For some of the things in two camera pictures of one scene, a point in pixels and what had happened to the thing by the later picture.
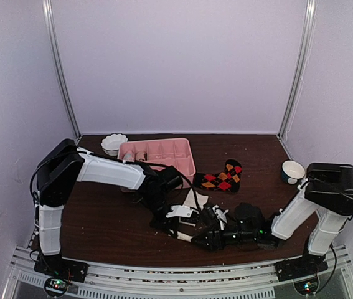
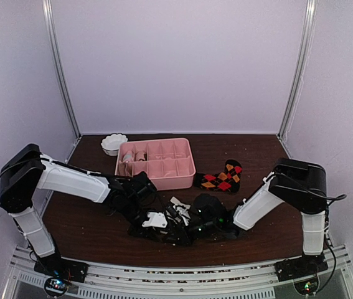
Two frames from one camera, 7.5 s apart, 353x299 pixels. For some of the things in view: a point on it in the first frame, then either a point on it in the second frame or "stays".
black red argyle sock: (228, 180) stays
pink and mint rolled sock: (128, 156) stays
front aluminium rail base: (246, 281) stays
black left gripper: (164, 225) to (149, 232)
